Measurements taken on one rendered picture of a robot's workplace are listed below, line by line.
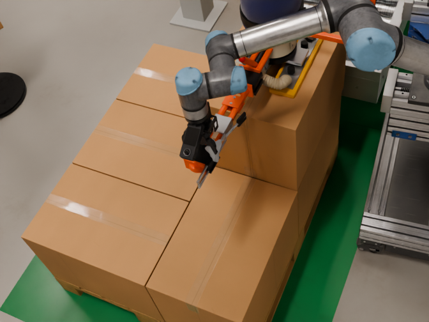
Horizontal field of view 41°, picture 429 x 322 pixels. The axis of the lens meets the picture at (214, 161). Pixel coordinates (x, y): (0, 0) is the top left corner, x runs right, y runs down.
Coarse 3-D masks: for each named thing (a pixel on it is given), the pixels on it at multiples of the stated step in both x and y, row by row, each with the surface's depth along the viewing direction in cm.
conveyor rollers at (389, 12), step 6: (306, 0) 303; (312, 0) 302; (318, 0) 300; (384, 0) 294; (390, 0) 292; (396, 0) 291; (306, 6) 296; (312, 6) 295; (378, 6) 289; (384, 6) 288; (390, 6) 287; (384, 12) 288; (390, 12) 287; (384, 18) 283; (390, 18) 283; (348, 60) 275
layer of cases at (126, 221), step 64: (192, 64) 283; (128, 128) 264; (64, 192) 247; (128, 192) 243; (192, 192) 239; (256, 192) 235; (64, 256) 232; (128, 256) 225; (192, 256) 222; (256, 256) 218; (192, 320) 227; (256, 320) 227
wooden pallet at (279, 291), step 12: (336, 144) 293; (336, 156) 304; (324, 180) 295; (312, 204) 274; (312, 216) 284; (300, 240) 270; (288, 264) 258; (288, 276) 268; (72, 288) 272; (108, 300) 261; (276, 300) 261
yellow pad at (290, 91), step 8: (304, 40) 219; (312, 40) 222; (320, 40) 222; (304, 48) 219; (312, 48) 219; (312, 56) 217; (288, 64) 216; (304, 64) 215; (280, 72) 215; (288, 72) 212; (296, 72) 213; (304, 72) 213; (296, 80) 211; (272, 88) 211; (288, 88) 210; (296, 88) 209; (288, 96) 209
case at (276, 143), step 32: (320, 64) 217; (224, 96) 214; (256, 96) 212; (320, 96) 222; (256, 128) 210; (288, 128) 202; (320, 128) 240; (224, 160) 239; (256, 160) 228; (288, 160) 218
